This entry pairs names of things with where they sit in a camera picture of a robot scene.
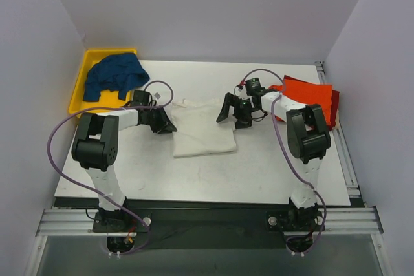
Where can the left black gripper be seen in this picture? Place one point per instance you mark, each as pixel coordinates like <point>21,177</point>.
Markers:
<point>156,121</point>

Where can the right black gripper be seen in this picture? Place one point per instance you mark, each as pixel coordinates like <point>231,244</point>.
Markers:
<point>238,110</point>

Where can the white t-shirt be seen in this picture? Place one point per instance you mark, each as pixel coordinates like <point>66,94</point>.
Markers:
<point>198,133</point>

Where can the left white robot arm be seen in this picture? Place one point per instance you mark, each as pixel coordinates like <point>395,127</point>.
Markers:
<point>95,145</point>

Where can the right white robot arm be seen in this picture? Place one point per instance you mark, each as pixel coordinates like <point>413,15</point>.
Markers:
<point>301,131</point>

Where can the yellow plastic bin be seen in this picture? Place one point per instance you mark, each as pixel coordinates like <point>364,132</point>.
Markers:
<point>107,98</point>

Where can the blue t-shirt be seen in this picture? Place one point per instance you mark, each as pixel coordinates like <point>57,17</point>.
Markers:
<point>116,72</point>

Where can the folded orange t-shirt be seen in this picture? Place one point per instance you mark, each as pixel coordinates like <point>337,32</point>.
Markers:
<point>309,93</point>

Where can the folded dark red t-shirt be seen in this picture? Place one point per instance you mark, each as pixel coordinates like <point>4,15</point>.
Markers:
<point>334,119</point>

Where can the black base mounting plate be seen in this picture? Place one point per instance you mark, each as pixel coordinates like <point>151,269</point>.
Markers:
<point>192,238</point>

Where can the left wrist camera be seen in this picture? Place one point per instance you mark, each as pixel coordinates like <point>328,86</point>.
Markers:
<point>157,96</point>

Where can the aluminium frame rail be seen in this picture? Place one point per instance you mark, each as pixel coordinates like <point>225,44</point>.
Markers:
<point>77,222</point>

